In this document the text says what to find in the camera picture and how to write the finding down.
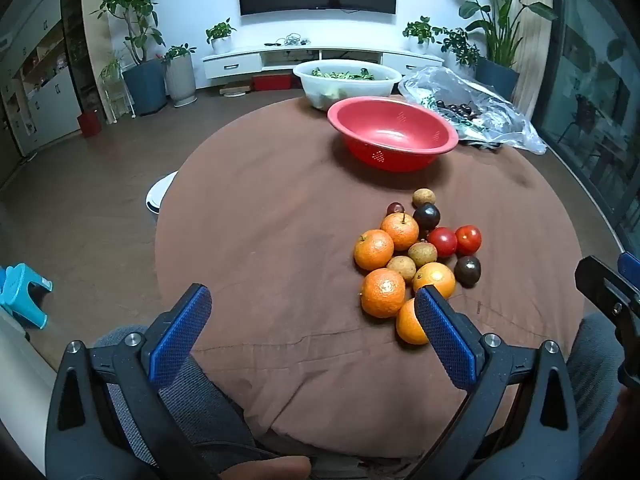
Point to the white round stool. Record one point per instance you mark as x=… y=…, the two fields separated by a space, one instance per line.
x=160 y=195

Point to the flat wooden board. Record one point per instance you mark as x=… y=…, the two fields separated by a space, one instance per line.
x=235 y=91

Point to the red flat box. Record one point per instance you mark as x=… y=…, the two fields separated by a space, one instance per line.
x=272 y=82

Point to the dark bushy potted plant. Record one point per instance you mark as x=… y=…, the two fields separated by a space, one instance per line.
x=457 y=45

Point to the glass sliding door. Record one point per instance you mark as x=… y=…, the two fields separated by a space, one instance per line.
x=590 y=85

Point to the small plant in white pot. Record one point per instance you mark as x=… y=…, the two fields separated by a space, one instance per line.
x=221 y=42
x=419 y=45

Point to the tall plant in blue pot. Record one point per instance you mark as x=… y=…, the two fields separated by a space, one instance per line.
x=145 y=87

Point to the red waste bin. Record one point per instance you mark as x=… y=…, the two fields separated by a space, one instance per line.
x=90 y=124

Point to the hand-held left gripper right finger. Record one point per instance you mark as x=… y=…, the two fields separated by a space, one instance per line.
x=445 y=340

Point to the large-leaf plant in blue pot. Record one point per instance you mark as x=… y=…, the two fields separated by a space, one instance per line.
x=497 y=77

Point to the white wall cupboard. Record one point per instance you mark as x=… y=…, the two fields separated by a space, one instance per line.
x=50 y=95

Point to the white plastic basin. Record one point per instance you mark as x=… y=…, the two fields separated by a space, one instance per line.
x=320 y=92

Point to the red colander bowl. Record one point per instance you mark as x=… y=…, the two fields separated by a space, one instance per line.
x=395 y=135

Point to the grey mesh fabric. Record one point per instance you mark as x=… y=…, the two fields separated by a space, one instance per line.
x=200 y=410
x=595 y=355

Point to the pile of dark cherries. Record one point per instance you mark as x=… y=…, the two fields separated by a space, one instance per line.
x=457 y=110

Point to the tan longan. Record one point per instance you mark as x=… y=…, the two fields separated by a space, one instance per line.
x=422 y=252
x=424 y=197
x=401 y=267

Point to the green leafy vegetables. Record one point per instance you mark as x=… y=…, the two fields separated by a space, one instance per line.
x=345 y=75

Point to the white television cabinet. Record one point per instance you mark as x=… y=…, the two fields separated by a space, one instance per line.
x=235 y=62

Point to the brown tablecloth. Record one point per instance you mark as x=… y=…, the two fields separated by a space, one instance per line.
x=280 y=260

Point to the clear plastic bag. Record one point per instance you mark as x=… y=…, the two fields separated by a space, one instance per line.
x=500 y=105

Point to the blue plastic stool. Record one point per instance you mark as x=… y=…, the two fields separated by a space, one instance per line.
x=20 y=290

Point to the red tomato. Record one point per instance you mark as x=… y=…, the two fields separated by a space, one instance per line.
x=468 y=239
x=442 y=241

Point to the dark purple plum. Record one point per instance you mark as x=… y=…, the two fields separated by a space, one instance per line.
x=467 y=270
x=426 y=216

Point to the red grape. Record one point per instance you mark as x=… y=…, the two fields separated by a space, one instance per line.
x=395 y=208

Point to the plant in ribbed white pot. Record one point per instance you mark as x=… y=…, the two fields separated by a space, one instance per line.
x=180 y=80

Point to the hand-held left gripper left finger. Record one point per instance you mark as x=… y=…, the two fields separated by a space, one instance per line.
x=180 y=330

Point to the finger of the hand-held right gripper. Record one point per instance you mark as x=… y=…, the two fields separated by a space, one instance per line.
x=600 y=282
x=629 y=262

